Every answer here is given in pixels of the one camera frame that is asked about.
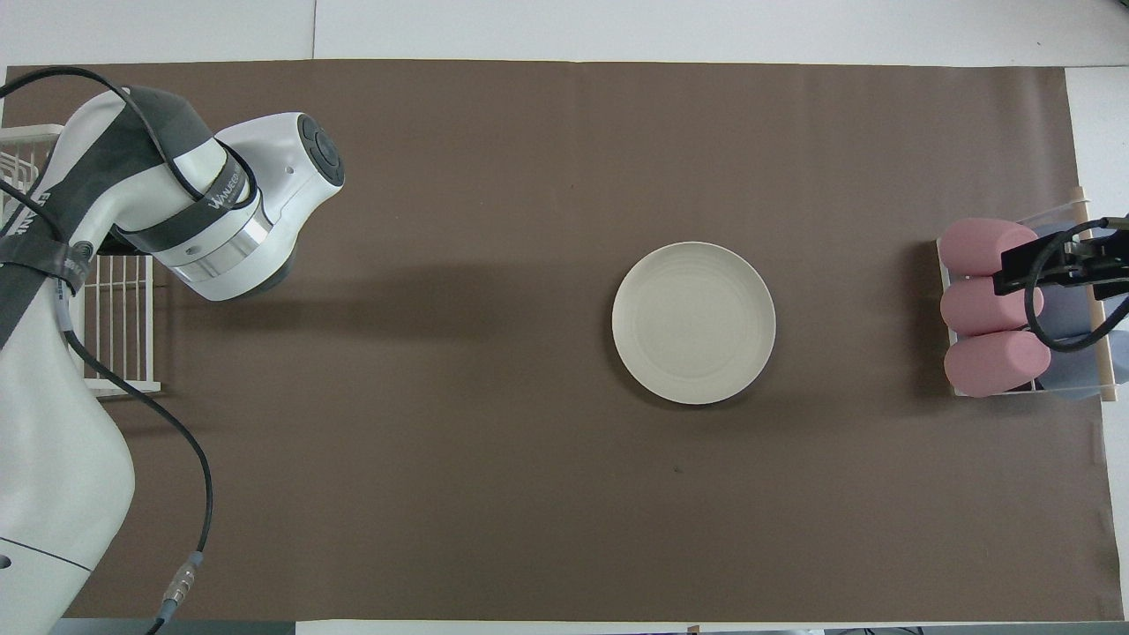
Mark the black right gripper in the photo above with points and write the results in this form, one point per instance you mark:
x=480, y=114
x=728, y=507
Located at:
x=1111, y=265

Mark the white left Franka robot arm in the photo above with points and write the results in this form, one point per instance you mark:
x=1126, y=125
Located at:
x=62, y=459

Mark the round cream plate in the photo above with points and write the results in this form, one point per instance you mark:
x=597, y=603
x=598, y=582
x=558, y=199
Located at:
x=694, y=322

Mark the blue plastic cup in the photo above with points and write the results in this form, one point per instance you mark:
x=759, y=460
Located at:
x=1072, y=370
x=1054, y=234
x=1072, y=313

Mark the pink plastic cup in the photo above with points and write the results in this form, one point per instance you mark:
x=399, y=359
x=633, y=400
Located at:
x=975, y=245
x=997, y=363
x=975, y=309

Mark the cup rack with wooden rod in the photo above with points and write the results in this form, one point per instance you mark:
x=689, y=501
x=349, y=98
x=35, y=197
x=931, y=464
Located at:
x=1102, y=362

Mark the brown table mat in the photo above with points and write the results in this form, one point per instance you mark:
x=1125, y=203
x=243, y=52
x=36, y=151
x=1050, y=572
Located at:
x=529, y=441

